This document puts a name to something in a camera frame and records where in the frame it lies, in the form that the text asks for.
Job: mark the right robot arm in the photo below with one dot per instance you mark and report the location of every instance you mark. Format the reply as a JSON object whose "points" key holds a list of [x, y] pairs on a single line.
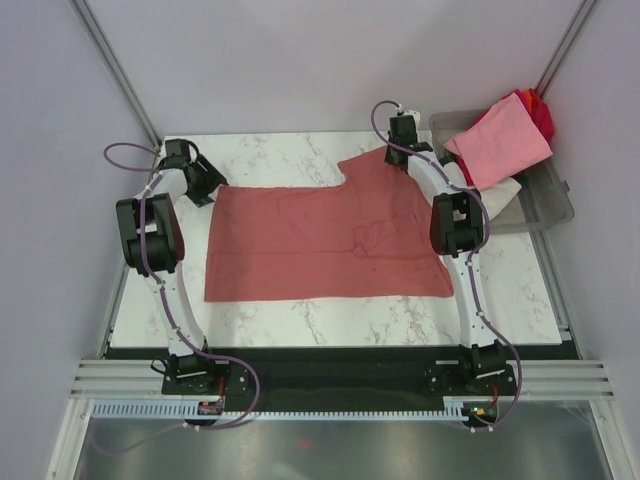
{"points": [[456, 233]]}

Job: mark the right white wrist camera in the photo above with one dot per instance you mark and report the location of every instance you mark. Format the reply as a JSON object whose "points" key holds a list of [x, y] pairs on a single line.
{"points": [[402, 111]]}

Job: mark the right aluminium frame post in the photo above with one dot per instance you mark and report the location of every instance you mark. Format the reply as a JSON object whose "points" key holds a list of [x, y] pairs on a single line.
{"points": [[567, 42]]}

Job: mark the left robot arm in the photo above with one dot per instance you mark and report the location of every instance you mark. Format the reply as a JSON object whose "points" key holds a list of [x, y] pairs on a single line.
{"points": [[153, 246]]}

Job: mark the white t shirt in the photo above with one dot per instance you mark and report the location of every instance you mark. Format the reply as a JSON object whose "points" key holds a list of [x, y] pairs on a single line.
{"points": [[495, 198]]}

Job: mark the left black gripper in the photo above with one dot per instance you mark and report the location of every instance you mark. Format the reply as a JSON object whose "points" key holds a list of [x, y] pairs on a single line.
{"points": [[213, 181]]}

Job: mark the light pink t shirt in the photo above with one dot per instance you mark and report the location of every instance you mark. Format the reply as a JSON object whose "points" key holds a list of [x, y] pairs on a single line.
{"points": [[497, 147]]}

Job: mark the salmon red t shirt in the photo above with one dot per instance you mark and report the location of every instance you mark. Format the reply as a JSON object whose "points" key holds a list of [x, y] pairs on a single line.
{"points": [[367, 237]]}

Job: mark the white slotted cable duct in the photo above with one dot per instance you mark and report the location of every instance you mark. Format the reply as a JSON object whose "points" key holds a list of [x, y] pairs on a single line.
{"points": [[193, 410]]}

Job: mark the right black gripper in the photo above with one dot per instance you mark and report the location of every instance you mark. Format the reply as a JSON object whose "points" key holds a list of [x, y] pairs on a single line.
{"points": [[388, 156]]}

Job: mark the grey translucent plastic bin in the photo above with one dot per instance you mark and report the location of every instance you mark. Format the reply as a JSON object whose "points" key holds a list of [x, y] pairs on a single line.
{"points": [[543, 200]]}

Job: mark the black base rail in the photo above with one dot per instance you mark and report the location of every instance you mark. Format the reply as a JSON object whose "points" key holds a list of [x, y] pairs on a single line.
{"points": [[347, 379]]}

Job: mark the dark green t shirt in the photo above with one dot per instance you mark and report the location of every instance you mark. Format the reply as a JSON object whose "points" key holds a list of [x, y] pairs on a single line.
{"points": [[446, 160]]}

